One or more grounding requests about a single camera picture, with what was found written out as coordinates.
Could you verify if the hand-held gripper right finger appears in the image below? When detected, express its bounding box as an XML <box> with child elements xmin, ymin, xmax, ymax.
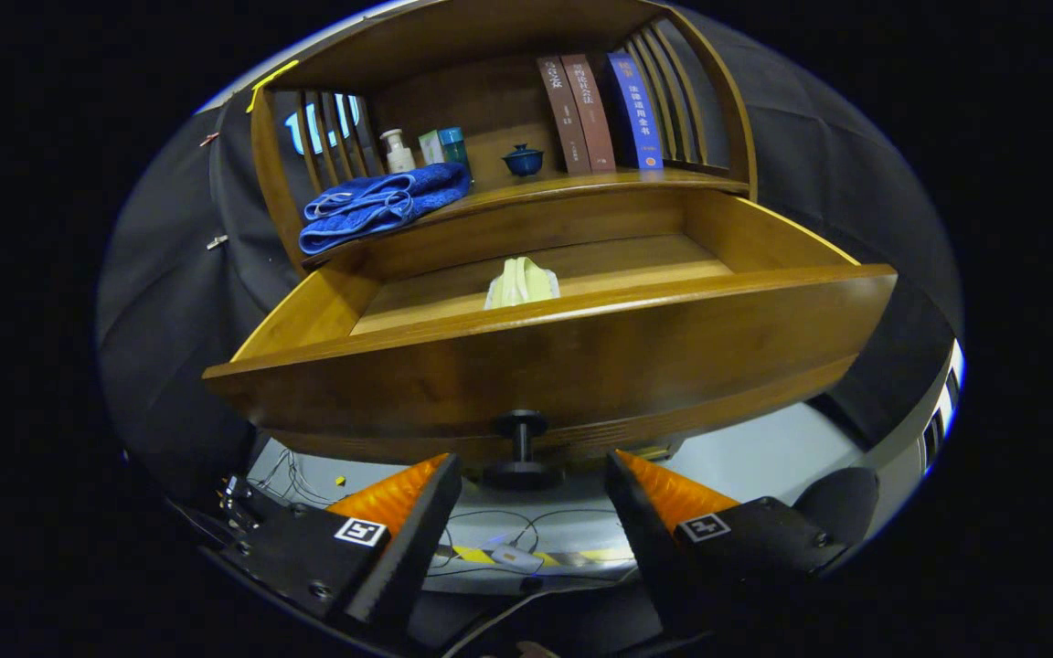
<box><xmin>604</xmin><ymin>448</ymin><xmax>846</xmax><ymax>633</ymax></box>

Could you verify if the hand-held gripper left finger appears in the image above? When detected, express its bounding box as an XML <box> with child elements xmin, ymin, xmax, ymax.
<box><xmin>216</xmin><ymin>452</ymin><xmax>463</xmax><ymax>631</ymax></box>

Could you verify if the wooden drawer with black knob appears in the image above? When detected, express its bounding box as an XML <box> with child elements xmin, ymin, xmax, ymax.
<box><xmin>202</xmin><ymin>187</ymin><xmax>899</xmax><ymax>490</ymax></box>

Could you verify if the pale yellow-green small item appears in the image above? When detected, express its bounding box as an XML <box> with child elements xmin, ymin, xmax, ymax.
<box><xmin>484</xmin><ymin>257</ymin><xmax>561</xmax><ymax>310</ymax></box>

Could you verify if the wooden countertop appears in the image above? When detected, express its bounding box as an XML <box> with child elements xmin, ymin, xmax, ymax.
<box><xmin>303</xmin><ymin>137</ymin><xmax>751</xmax><ymax>268</ymax></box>

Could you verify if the wooden cabinet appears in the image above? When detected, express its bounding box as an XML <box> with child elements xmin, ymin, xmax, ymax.
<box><xmin>248</xmin><ymin>0</ymin><xmax>761</xmax><ymax>467</ymax></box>

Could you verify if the yellow and black floor tape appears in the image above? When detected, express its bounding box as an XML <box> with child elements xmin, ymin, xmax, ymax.
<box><xmin>435</xmin><ymin>545</ymin><xmax>637</xmax><ymax>568</ymax></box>

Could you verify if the small white floor device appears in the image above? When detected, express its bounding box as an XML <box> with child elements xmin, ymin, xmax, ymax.
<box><xmin>490</xmin><ymin>545</ymin><xmax>541</xmax><ymax>574</ymax></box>

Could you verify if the black backdrop cloth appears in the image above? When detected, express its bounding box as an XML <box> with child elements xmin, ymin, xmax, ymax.
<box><xmin>95</xmin><ymin>9</ymin><xmax>964</xmax><ymax>513</ymax></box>

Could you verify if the blue folded towel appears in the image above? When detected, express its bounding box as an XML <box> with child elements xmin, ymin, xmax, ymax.
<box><xmin>298</xmin><ymin>163</ymin><xmax>473</xmax><ymax>256</ymax></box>

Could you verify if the blue lidded teacup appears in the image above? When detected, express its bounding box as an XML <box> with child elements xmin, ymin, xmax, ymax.
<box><xmin>502</xmin><ymin>143</ymin><xmax>545</xmax><ymax>177</ymax></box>

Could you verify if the white pump bottle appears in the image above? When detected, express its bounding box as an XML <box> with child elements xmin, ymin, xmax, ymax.
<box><xmin>379</xmin><ymin>129</ymin><xmax>417</xmax><ymax>175</ymax></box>

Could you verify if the teal bottle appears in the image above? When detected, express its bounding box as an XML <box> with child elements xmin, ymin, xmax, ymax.
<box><xmin>438</xmin><ymin>126</ymin><xmax>470</xmax><ymax>170</ymax></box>

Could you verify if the brown book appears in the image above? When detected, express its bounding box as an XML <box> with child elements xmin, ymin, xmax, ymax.
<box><xmin>537</xmin><ymin>57</ymin><xmax>592</xmax><ymax>176</ymax></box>
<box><xmin>560</xmin><ymin>53</ymin><xmax>617</xmax><ymax>174</ymax></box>

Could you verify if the blue book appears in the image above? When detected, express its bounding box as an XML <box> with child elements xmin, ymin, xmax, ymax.
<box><xmin>606</xmin><ymin>51</ymin><xmax>665</xmax><ymax>171</ymax></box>

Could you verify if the black floor cable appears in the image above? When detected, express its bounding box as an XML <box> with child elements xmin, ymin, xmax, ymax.
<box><xmin>431</xmin><ymin>507</ymin><xmax>639</xmax><ymax>590</ymax></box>

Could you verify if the tangle of thin cables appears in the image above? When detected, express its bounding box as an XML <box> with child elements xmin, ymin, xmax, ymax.
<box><xmin>248</xmin><ymin>446</ymin><xmax>345</xmax><ymax>509</ymax></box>

